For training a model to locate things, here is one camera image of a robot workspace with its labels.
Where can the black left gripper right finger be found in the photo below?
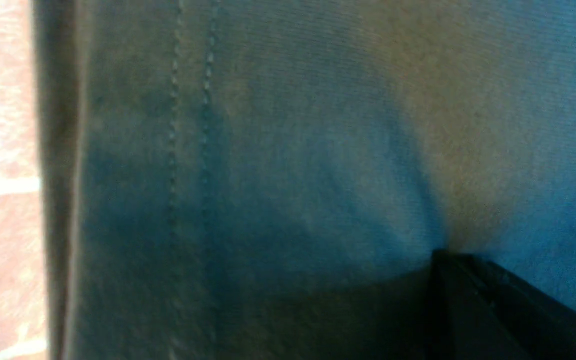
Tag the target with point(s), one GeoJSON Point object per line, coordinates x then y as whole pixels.
{"type": "Point", "coordinates": [544, 327]}

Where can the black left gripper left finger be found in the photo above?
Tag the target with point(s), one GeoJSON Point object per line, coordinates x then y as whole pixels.
{"type": "Point", "coordinates": [459, 322]}

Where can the dark gray long-sleeve top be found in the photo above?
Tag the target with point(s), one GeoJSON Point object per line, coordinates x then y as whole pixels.
{"type": "Point", "coordinates": [269, 179]}

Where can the pink checkered tablecloth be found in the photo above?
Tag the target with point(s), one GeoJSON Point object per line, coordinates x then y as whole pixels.
{"type": "Point", "coordinates": [22, 283]}

